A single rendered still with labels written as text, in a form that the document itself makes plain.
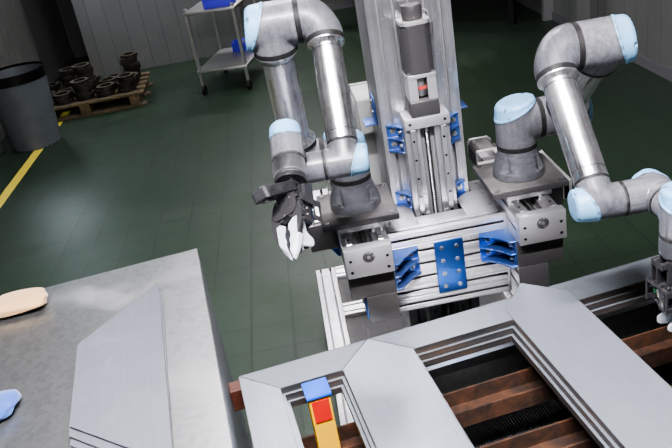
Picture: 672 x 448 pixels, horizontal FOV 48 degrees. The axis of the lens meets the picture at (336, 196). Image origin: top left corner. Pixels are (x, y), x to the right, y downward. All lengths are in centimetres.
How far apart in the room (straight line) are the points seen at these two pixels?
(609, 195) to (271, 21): 89
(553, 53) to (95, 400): 124
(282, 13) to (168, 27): 731
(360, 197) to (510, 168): 44
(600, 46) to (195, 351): 114
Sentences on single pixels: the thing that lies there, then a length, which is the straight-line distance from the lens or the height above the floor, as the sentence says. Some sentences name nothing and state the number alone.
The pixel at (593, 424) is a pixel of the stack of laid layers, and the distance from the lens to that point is 170.
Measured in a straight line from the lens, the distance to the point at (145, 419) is 154.
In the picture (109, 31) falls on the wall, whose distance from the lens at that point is 929.
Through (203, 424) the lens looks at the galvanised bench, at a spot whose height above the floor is 105.
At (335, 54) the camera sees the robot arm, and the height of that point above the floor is 154.
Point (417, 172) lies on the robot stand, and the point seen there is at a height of 108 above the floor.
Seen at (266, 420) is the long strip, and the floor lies 87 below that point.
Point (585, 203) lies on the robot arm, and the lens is 165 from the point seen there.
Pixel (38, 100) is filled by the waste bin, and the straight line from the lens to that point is 711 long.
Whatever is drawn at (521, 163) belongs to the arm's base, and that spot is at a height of 109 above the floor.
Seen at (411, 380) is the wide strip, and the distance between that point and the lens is 178.
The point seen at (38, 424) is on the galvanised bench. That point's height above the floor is 105.
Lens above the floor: 199
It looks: 25 degrees down
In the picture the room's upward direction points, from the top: 10 degrees counter-clockwise
